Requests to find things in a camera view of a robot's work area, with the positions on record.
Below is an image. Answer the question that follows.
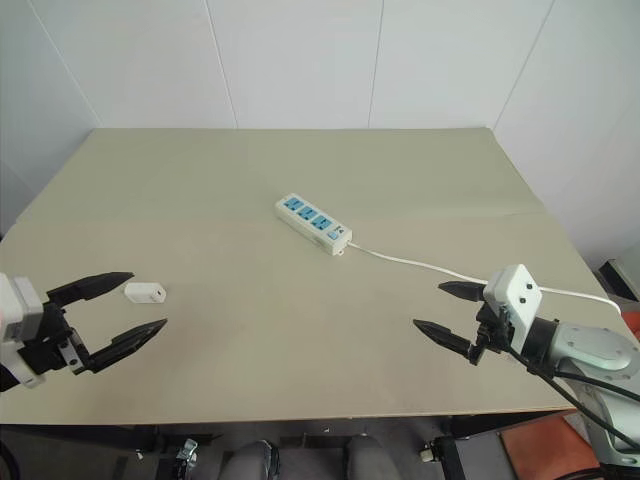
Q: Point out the white plug adapter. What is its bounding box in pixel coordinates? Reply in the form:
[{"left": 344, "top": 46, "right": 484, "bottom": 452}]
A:
[{"left": 123, "top": 282, "right": 168, "bottom": 305}]

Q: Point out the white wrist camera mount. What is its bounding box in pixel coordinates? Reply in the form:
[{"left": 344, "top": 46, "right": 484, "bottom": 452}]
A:
[
  {"left": 482, "top": 263, "right": 544, "bottom": 354},
  {"left": 0, "top": 272, "right": 47, "bottom": 391}
]

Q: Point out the black box behind table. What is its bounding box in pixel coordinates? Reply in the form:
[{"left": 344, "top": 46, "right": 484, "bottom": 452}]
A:
[{"left": 598, "top": 258, "right": 640, "bottom": 302}]

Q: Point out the metal caster wheel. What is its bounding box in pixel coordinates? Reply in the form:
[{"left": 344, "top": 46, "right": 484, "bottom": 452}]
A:
[
  {"left": 174, "top": 438, "right": 202, "bottom": 472},
  {"left": 417, "top": 435, "right": 454, "bottom": 465}
]

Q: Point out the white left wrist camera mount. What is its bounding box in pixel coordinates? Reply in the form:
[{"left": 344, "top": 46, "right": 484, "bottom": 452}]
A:
[{"left": 0, "top": 272, "right": 47, "bottom": 391}]

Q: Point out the orange seat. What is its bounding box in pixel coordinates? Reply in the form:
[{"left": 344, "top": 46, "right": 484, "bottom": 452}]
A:
[{"left": 501, "top": 413, "right": 602, "bottom": 472}]

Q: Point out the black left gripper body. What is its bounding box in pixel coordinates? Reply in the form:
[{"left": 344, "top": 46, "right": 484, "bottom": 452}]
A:
[{"left": 17, "top": 299, "right": 95, "bottom": 377}]

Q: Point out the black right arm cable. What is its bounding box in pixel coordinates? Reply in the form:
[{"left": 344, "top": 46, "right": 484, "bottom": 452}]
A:
[{"left": 507, "top": 346, "right": 640, "bottom": 451}]

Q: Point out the white power cable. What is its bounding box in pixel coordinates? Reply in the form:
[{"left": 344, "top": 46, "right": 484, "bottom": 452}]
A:
[{"left": 348, "top": 241, "right": 624, "bottom": 317}]

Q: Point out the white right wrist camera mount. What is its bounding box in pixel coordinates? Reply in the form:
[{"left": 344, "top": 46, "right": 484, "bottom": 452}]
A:
[{"left": 482, "top": 263, "right": 544, "bottom": 354}]

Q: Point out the black table frame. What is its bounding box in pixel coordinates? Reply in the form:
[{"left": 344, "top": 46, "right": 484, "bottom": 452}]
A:
[{"left": 0, "top": 410, "right": 576, "bottom": 480}]

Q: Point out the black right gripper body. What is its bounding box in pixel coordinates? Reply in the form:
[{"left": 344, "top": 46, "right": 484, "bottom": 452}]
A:
[{"left": 467, "top": 298, "right": 517, "bottom": 367}]

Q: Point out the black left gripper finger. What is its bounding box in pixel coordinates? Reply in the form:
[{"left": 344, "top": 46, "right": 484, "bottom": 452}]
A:
[
  {"left": 82, "top": 318, "right": 169, "bottom": 376},
  {"left": 46, "top": 271, "right": 135, "bottom": 307}
]

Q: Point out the white power strip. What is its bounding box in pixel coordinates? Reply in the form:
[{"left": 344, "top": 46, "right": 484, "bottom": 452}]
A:
[{"left": 273, "top": 193, "right": 354, "bottom": 258}]

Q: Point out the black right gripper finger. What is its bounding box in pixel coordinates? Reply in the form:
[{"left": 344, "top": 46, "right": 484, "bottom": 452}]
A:
[
  {"left": 438, "top": 280, "right": 487, "bottom": 303},
  {"left": 412, "top": 318, "right": 474, "bottom": 357}
]

